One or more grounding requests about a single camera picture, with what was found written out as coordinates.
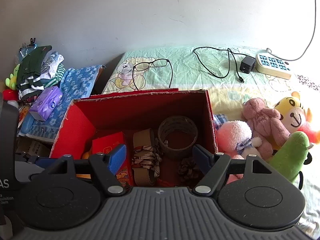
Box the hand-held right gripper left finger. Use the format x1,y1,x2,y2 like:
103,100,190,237
46,144,127,197

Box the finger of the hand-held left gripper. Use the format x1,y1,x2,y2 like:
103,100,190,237
14,151,59,170

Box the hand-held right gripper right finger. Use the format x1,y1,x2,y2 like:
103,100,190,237
192,144,273,197

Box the pine cone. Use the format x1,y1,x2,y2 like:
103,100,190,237
177,157,202,183

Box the small red gift box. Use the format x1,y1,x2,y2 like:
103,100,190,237
92,131,133,187

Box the clear packing tape roll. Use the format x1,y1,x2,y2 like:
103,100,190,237
157,115,198,160

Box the beige box with patterned scarf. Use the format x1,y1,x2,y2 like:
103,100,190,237
131,128,163,187

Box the red cardboard box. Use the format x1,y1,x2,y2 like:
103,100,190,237
49,88,218,188

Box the light blue pack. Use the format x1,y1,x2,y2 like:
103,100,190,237
19,111,35,133

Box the pink and white plush toy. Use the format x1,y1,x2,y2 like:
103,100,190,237
215,120,263,184

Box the blue plaid cloth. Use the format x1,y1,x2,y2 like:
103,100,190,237
213,114,227,131

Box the purple tissue pack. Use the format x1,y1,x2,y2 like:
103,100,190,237
29,86,63,122

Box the dark striped garment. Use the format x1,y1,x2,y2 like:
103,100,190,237
18,73,46,103

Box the green and red plush toy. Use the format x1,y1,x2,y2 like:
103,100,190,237
5,64,21,105

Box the pink bear plush toy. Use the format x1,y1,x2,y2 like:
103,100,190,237
242,97,292,159

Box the dark green garment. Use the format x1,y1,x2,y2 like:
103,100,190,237
16,45,53,90

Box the green striped garment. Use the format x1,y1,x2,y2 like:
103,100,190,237
45,64,66,88

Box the blue floral towel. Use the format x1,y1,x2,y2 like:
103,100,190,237
19,64,107,140

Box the white patterned cloth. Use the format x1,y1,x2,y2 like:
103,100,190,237
40,51,66,80

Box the black eyeglasses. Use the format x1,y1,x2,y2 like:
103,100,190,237
132,58,173,90

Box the yellow tiger plush toy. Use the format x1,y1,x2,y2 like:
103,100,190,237
274,91,320,143

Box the black charger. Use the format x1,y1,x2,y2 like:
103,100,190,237
239,56,256,75

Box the cream power strip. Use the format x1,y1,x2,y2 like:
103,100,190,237
254,53,292,80

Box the black charging cable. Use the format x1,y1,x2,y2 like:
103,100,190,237
193,46,245,84

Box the grey power cable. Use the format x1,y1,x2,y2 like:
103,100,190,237
266,0,318,62

